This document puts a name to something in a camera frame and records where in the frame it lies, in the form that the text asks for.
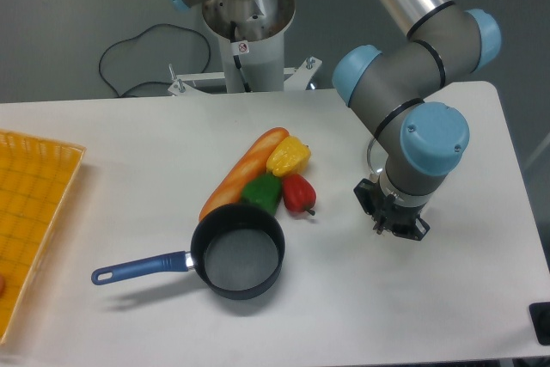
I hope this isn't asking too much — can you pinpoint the orange baguette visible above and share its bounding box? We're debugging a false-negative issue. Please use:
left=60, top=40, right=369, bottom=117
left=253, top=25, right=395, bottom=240
left=199, top=127, right=290, bottom=221

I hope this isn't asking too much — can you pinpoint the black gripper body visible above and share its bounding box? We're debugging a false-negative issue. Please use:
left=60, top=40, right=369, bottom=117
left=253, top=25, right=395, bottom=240
left=353, top=178, right=430, bottom=241

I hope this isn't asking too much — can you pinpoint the yellow bell pepper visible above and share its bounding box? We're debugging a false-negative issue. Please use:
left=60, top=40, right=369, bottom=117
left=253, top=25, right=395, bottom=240
left=266, top=136, right=311, bottom=178

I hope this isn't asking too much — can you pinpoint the black pot blue handle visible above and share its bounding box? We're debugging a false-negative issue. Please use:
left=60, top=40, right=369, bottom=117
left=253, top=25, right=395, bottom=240
left=91, top=204, right=285, bottom=300

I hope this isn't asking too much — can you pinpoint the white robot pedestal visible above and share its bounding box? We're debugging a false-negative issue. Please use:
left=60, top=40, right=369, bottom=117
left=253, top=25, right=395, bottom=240
left=167, top=0, right=323, bottom=97

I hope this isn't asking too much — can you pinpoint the black cable on floor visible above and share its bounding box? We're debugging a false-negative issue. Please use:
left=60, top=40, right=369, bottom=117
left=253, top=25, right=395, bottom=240
left=98, top=23, right=211, bottom=98

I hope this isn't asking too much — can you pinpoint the black object table corner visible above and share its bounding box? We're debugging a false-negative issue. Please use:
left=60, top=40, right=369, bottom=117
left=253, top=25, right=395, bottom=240
left=529, top=302, right=550, bottom=346

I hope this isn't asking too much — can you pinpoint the green bell pepper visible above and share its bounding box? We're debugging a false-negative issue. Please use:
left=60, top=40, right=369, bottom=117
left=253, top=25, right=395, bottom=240
left=241, top=173, right=282, bottom=216

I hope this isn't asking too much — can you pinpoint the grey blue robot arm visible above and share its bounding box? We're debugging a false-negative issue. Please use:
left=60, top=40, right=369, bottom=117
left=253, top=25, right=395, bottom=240
left=170, top=0, right=502, bottom=241

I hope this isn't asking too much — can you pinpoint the yellow plastic basket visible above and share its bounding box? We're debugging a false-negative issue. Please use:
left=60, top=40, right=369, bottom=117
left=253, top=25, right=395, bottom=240
left=1, top=130, right=86, bottom=344

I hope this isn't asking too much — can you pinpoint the red bell pepper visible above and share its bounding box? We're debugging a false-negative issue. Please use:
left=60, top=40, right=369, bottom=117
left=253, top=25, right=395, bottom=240
left=282, top=174, right=316, bottom=216

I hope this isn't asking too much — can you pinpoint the glass lid blue knob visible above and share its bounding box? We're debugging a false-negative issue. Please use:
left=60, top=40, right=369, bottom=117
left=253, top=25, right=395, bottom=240
left=366, top=138, right=388, bottom=179

